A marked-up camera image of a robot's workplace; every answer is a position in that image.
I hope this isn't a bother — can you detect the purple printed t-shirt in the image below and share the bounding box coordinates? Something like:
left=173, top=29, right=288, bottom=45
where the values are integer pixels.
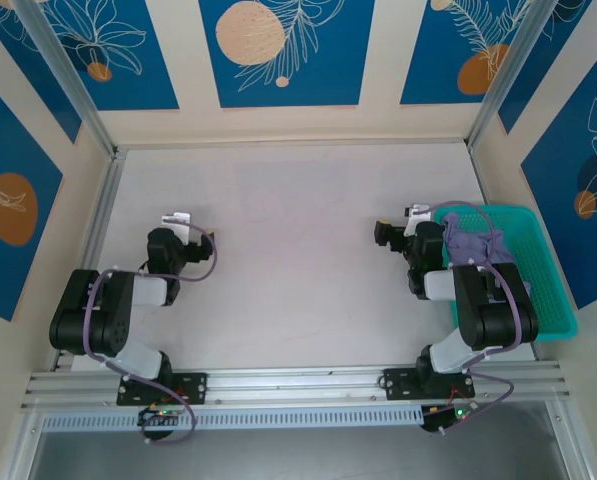
left=440, top=212, right=533, bottom=296

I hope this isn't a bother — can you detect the blue panel with peach circle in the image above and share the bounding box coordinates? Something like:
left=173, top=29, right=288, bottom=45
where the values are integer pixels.
left=198, top=0, right=377, bottom=109

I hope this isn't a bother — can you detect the aluminium mounting rail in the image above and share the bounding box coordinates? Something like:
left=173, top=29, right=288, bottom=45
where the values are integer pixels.
left=20, top=359, right=573, bottom=410

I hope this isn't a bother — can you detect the teal plastic mesh basket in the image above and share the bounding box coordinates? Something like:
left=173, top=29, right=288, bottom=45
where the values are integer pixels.
left=431, top=203, right=579, bottom=344

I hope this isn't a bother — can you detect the aluminium frame post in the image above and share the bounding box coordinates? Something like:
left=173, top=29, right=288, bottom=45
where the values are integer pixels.
left=466, top=0, right=553, bottom=151
left=12, top=0, right=118, bottom=157

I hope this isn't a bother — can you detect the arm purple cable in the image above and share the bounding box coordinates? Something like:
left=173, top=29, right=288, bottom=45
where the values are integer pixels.
left=85, top=222, right=220, bottom=446
left=419, top=200, right=517, bottom=437

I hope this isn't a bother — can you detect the grey slotted cable duct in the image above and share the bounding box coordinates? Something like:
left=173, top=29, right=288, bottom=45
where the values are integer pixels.
left=40, top=405, right=427, bottom=433

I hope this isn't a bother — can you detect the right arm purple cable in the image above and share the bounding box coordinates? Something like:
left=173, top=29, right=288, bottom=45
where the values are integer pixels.
left=419, top=200, right=517, bottom=437

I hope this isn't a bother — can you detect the grey metal shelf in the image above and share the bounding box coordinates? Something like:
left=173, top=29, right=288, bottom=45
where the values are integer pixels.
left=25, top=399, right=582, bottom=480

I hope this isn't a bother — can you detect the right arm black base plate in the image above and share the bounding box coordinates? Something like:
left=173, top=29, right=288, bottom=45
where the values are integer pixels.
left=382, top=366, right=477, bottom=402

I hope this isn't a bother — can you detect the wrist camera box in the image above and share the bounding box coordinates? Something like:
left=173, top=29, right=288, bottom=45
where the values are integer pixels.
left=403, top=203, right=435, bottom=237
left=160, top=211, right=194, bottom=246

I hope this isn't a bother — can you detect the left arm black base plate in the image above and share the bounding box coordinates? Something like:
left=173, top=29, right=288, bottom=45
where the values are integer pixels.
left=116, top=371, right=210, bottom=407

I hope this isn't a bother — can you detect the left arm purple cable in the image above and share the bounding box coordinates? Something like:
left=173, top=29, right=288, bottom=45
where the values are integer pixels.
left=85, top=222, right=220, bottom=446

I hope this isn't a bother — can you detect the blue floral wall panel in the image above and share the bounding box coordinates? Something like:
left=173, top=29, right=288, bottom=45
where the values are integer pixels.
left=520, top=47, right=597, bottom=310
left=0, top=71, right=65, bottom=322
left=399, top=0, right=534, bottom=107
left=40, top=0, right=181, bottom=112

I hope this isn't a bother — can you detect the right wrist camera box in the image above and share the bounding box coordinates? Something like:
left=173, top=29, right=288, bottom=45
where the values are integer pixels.
left=403, top=203, right=435, bottom=237

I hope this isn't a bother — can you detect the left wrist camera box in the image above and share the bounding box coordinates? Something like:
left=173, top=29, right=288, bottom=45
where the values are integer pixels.
left=160, top=211, right=194, bottom=246

